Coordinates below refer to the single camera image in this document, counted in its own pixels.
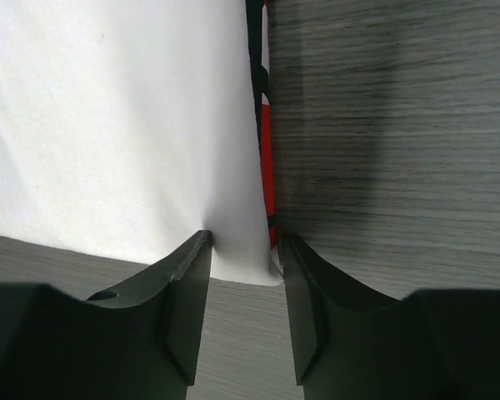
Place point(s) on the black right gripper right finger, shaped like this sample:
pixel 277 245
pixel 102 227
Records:
pixel 350 341

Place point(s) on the white t-shirt with red print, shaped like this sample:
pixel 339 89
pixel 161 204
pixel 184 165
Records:
pixel 127 126

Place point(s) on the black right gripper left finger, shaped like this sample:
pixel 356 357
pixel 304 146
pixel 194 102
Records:
pixel 138 339

